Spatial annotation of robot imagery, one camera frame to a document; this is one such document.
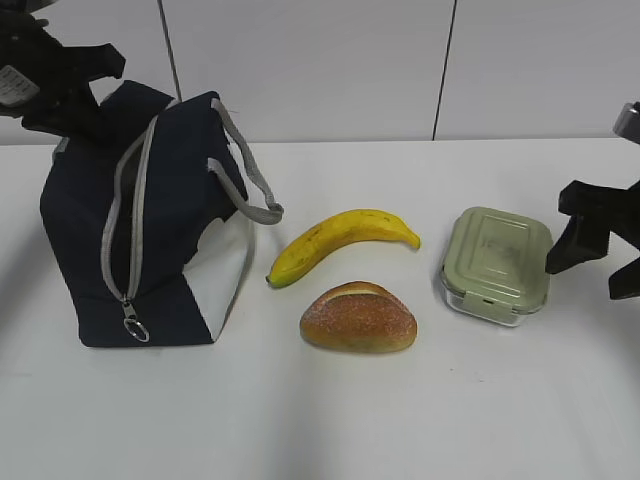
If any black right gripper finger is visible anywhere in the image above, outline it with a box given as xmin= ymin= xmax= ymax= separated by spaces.
xmin=545 ymin=180 xmax=639 ymax=274
xmin=608 ymin=258 xmax=640 ymax=300

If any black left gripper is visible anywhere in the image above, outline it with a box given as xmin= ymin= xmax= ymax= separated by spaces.
xmin=1 ymin=1 xmax=125 ymax=145

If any green lidded glass container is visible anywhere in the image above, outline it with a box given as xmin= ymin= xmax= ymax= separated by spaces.
xmin=439 ymin=207 xmax=553 ymax=328

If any navy and white lunch bag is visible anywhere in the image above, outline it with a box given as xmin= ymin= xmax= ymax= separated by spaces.
xmin=40 ymin=81 xmax=283 ymax=348

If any brown bread roll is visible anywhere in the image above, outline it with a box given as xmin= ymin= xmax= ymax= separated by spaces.
xmin=299 ymin=281 xmax=418 ymax=354

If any yellow banana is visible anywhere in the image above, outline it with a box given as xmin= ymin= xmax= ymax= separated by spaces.
xmin=266 ymin=209 xmax=421 ymax=289

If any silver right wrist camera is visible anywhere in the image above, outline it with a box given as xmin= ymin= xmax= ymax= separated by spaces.
xmin=613 ymin=101 xmax=640 ymax=145

